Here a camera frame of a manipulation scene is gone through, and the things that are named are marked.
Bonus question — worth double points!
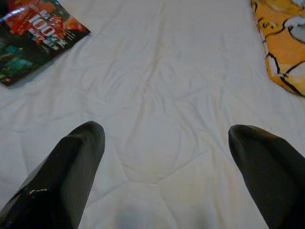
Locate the dark glossy magazine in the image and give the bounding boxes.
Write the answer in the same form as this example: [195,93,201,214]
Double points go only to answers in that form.
[0,0,92,87]

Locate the white quilted bed cover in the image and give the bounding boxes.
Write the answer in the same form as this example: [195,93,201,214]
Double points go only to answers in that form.
[0,0,305,229]

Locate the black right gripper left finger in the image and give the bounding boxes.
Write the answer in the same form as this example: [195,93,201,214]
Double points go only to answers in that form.
[0,120,106,229]

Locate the yellow egg cartoon blanket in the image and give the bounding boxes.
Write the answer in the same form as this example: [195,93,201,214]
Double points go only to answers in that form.
[249,0,305,98]

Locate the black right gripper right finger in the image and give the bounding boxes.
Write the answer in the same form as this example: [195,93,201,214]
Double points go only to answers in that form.
[228,124,305,229]

